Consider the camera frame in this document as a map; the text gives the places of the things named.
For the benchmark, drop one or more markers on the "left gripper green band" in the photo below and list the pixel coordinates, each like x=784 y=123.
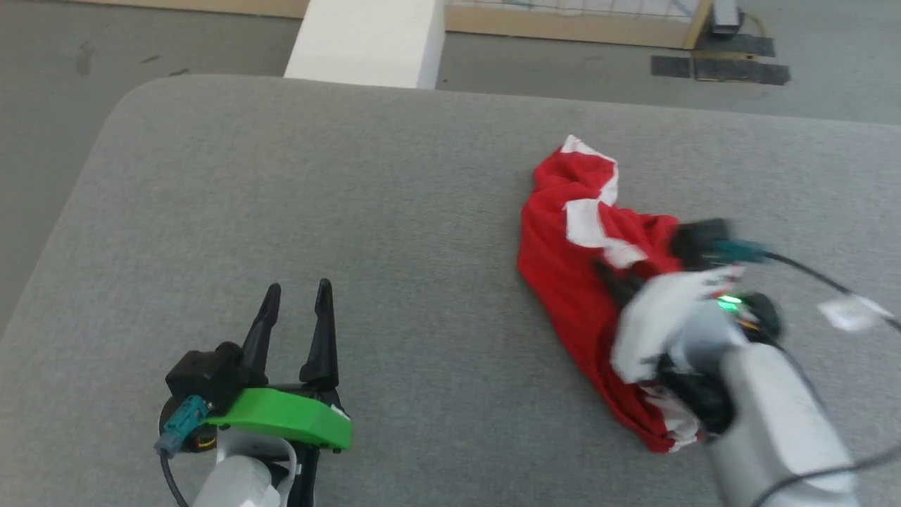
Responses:
x=281 y=419

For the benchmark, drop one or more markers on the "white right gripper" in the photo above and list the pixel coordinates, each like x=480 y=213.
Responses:
x=662 y=317

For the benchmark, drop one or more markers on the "red shorts with white trim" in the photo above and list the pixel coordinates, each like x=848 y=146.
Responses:
x=563 y=282

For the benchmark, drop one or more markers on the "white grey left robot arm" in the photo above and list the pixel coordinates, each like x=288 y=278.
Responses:
x=236 y=482

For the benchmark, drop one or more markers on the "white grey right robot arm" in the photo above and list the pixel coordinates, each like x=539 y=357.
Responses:
x=774 y=422

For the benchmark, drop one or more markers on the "grey fabric sofa cushion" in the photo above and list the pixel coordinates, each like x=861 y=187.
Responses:
x=394 y=232

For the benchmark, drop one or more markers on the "small black floor tape patch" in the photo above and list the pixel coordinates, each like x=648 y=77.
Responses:
x=671 y=66

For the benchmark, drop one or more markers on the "long black floor tape patch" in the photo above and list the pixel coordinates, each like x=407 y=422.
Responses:
x=742 y=71

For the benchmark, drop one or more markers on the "wooden framed mesh fence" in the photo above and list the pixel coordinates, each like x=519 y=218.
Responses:
x=563 y=28

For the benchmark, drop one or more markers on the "black floor tape strip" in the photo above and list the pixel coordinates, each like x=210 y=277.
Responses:
x=739 y=45

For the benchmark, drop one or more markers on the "white rectangular box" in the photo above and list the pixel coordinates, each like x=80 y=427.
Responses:
x=366 y=42

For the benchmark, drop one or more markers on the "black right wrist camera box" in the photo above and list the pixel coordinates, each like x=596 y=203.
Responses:
x=700 y=243

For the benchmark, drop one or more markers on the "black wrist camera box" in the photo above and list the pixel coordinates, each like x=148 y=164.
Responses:
x=700 y=243
x=208 y=373

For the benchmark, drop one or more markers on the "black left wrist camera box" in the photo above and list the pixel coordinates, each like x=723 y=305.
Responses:
x=208 y=373

